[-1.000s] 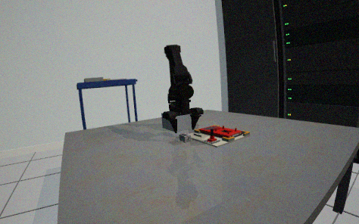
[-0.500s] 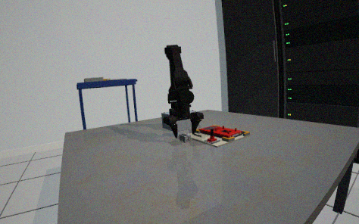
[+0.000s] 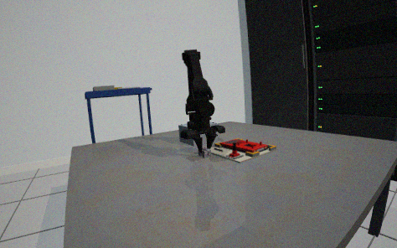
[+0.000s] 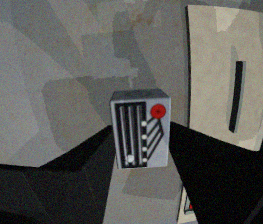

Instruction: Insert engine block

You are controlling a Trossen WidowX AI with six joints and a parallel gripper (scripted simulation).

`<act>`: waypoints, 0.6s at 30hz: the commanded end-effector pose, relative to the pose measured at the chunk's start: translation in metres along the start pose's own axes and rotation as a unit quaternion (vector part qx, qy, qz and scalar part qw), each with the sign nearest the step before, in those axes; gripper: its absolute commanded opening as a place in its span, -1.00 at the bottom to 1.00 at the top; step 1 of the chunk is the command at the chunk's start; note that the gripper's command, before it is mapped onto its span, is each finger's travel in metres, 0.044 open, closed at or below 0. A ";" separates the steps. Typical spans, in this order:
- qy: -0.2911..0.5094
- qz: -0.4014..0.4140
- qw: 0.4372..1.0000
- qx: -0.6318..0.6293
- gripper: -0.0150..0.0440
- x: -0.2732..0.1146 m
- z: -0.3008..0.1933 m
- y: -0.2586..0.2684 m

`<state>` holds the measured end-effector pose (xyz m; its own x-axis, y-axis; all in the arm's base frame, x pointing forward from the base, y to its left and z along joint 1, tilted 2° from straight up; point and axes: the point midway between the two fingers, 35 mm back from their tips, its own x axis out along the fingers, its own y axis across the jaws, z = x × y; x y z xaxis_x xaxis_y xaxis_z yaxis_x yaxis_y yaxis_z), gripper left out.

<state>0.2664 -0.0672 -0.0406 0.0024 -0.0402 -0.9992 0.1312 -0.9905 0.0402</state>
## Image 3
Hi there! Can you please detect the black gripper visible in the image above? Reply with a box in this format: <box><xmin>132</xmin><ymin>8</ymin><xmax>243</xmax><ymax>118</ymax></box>
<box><xmin>180</xmin><ymin>116</ymin><xmax>225</xmax><ymax>152</ymax></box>

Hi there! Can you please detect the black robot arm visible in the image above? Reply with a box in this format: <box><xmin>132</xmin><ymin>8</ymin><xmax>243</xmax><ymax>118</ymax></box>
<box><xmin>183</xmin><ymin>49</ymin><xmax>214</xmax><ymax>131</ymax></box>

